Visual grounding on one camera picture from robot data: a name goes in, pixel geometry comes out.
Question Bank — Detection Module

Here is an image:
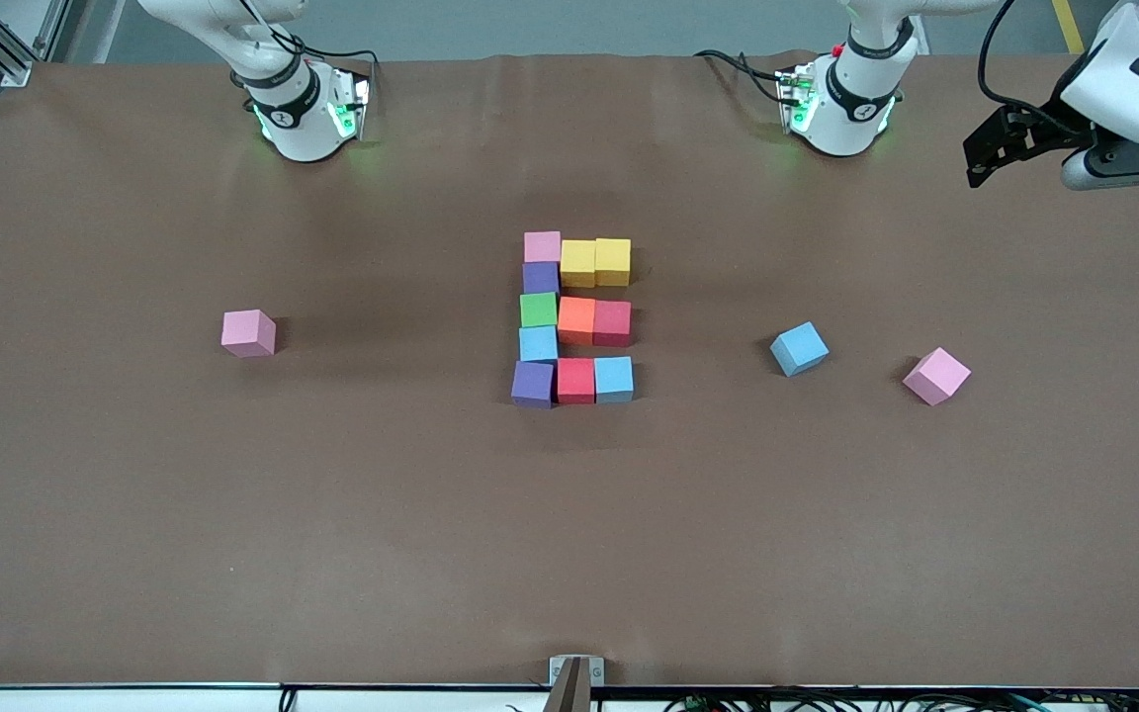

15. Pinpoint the aluminium frame post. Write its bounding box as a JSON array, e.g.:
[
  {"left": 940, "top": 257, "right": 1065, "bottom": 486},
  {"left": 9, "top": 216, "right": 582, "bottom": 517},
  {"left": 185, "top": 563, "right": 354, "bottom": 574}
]
[{"left": 0, "top": 0, "right": 71, "bottom": 88}]

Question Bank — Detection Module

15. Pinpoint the black left base cable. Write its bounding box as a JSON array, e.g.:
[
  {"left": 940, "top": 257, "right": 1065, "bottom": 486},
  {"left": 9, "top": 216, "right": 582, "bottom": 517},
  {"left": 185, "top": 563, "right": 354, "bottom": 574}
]
[{"left": 693, "top": 49, "right": 788, "bottom": 105}]

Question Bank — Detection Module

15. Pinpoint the black right base cable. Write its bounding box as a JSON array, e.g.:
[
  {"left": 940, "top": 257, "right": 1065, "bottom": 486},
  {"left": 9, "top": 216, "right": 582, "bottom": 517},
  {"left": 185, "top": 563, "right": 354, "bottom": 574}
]
[{"left": 238, "top": 0, "right": 381, "bottom": 68}]

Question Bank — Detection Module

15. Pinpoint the small metal bracket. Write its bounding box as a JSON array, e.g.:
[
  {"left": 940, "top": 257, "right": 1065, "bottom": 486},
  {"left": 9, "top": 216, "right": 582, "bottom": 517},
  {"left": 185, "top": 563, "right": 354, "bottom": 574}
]
[{"left": 549, "top": 655, "right": 606, "bottom": 687}]

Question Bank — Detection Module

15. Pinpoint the red foam cube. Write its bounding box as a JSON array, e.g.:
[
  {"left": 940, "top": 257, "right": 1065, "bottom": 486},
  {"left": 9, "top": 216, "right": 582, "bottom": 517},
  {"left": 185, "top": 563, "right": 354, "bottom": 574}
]
[
  {"left": 557, "top": 357, "right": 597, "bottom": 405},
  {"left": 593, "top": 300, "right": 632, "bottom": 348}
]

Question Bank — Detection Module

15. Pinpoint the yellow foam cube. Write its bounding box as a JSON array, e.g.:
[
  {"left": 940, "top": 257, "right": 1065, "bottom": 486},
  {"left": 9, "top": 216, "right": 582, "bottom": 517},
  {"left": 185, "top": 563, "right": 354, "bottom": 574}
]
[
  {"left": 594, "top": 238, "right": 632, "bottom": 288},
  {"left": 560, "top": 240, "right": 597, "bottom": 289}
]

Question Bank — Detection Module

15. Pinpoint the blue foam cube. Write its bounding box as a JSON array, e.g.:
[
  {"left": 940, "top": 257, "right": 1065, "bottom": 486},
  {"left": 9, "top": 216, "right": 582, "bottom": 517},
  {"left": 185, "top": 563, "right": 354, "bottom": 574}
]
[
  {"left": 769, "top": 321, "right": 831, "bottom": 378},
  {"left": 518, "top": 325, "right": 561, "bottom": 365},
  {"left": 594, "top": 356, "right": 635, "bottom": 404}
]

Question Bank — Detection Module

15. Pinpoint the black base cable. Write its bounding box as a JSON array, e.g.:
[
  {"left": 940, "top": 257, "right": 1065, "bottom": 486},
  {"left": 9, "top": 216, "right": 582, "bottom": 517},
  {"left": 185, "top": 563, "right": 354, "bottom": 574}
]
[
  {"left": 238, "top": 0, "right": 381, "bottom": 68},
  {"left": 693, "top": 49, "right": 788, "bottom": 105}
]

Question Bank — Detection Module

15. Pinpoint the brown table mat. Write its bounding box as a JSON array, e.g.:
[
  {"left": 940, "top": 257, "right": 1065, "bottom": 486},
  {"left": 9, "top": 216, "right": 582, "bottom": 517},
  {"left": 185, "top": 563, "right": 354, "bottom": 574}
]
[{"left": 0, "top": 51, "right": 1139, "bottom": 690}]

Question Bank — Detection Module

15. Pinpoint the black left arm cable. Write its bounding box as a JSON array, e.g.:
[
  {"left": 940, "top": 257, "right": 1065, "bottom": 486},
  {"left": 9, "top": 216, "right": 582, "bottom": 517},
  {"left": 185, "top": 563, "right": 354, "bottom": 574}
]
[{"left": 979, "top": 0, "right": 1067, "bottom": 132}]

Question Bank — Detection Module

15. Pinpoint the orange foam cube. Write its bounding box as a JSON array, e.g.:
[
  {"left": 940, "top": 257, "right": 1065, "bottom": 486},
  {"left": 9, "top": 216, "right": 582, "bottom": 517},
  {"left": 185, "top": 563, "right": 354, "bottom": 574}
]
[{"left": 557, "top": 297, "right": 596, "bottom": 347}]

